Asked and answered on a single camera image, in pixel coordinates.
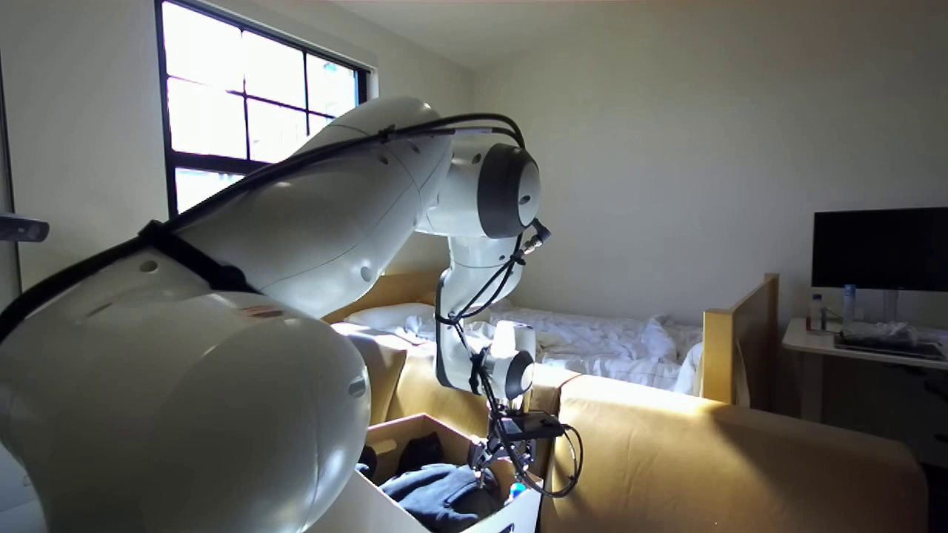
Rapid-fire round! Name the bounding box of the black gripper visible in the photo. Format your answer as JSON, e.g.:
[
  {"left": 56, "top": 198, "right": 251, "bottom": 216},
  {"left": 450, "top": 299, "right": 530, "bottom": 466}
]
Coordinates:
[{"left": 484, "top": 405, "right": 565, "bottom": 475}]

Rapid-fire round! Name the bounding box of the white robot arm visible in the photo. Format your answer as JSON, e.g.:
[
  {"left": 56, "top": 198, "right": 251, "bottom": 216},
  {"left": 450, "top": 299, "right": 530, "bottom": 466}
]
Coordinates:
[{"left": 0, "top": 97, "right": 545, "bottom": 533}]

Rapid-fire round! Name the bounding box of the brown cardboard box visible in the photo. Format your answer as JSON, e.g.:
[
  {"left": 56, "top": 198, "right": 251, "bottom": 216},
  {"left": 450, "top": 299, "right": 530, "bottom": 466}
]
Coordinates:
[{"left": 361, "top": 415, "right": 540, "bottom": 533}]

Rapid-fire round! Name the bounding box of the dark blue cloth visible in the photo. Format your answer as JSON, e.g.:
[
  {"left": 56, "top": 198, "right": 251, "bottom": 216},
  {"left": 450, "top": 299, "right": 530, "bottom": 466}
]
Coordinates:
[{"left": 380, "top": 463, "right": 500, "bottom": 533}]

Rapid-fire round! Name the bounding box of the bed with white sheets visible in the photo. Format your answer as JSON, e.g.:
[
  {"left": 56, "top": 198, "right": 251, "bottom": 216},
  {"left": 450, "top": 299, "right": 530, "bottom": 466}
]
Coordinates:
[{"left": 339, "top": 299, "right": 706, "bottom": 395}]

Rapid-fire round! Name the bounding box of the white desk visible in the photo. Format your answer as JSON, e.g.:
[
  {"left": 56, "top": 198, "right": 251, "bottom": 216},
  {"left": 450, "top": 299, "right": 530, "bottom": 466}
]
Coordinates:
[{"left": 782, "top": 316, "right": 948, "bottom": 371}]

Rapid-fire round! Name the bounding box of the black keyboard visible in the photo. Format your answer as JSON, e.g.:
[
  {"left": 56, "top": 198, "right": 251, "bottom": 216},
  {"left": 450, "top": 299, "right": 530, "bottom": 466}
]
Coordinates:
[{"left": 833, "top": 333, "right": 943, "bottom": 358}]

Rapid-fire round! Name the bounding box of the black computer monitor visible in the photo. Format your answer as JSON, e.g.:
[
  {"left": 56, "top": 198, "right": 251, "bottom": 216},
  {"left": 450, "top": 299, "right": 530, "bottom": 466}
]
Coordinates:
[{"left": 811, "top": 208, "right": 948, "bottom": 291}]

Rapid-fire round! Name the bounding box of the black framed window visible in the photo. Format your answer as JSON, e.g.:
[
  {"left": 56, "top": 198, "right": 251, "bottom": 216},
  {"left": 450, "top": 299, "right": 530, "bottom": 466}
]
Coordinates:
[{"left": 158, "top": 0, "right": 367, "bottom": 214}]

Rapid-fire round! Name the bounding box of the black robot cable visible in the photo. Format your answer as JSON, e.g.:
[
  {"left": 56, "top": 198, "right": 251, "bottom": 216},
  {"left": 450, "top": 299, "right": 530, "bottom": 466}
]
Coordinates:
[{"left": 0, "top": 110, "right": 586, "bottom": 501}]

